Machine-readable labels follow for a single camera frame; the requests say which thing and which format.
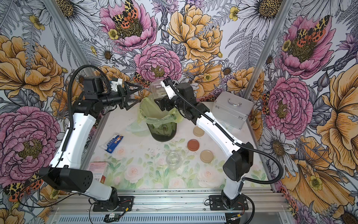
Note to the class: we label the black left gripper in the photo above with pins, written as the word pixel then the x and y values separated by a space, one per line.
pixel 124 95

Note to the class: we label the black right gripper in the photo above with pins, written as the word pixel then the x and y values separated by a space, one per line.
pixel 165 100

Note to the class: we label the glass jar orange lid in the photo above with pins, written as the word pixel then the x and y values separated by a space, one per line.
pixel 173 160

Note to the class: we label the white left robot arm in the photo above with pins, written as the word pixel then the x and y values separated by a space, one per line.
pixel 64 172

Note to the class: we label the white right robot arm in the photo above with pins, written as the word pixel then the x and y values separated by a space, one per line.
pixel 239 155

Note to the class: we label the green plastic bin liner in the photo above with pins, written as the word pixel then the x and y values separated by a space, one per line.
pixel 150 113

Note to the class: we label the black mesh waste bin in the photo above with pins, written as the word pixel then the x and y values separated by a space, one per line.
pixel 164 132

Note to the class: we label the blue snack packet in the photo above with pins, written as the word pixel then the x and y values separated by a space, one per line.
pixel 112 143

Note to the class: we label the silver metal case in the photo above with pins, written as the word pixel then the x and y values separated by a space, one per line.
pixel 232 109

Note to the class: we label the pink red packet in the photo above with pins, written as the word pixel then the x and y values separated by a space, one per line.
pixel 99 170

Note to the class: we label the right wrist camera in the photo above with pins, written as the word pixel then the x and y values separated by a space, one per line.
pixel 168 85

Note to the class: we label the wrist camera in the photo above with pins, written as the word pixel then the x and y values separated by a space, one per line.
pixel 116 83
pixel 168 85

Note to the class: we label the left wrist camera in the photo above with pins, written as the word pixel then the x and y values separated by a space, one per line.
pixel 116 83

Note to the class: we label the aluminium frame post left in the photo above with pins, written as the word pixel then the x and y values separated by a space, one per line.
pixel 65 32

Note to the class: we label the aluminium frame post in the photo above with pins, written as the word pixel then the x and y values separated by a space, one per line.
pixel 272 36
pixel 65 32

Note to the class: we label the aluminium frame post right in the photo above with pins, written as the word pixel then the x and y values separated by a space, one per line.
pixel 272 36

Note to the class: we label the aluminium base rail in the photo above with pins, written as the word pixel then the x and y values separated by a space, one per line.
pixel 173 206

